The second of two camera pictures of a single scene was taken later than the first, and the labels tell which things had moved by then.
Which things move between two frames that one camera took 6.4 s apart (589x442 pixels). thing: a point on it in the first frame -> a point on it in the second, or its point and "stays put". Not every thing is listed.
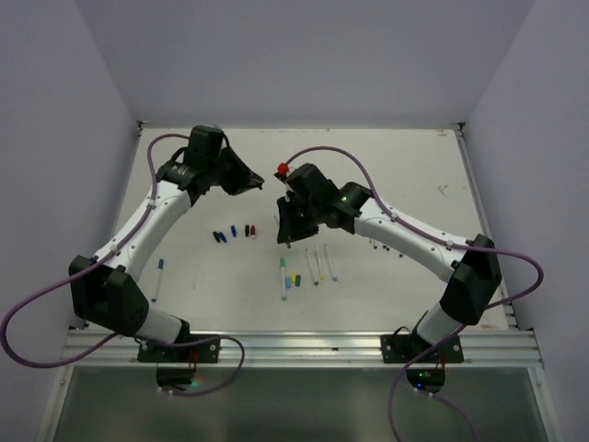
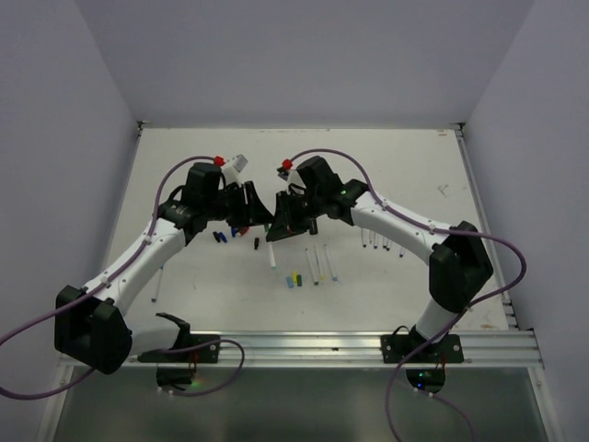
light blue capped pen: [329, 262] stays put
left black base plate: [206, 351] stays put
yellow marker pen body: [318, 263] stays put
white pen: [316, 282] stays put
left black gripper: [245, 180] -> [253, 212]
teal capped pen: [282, 277] -> [271, 257]
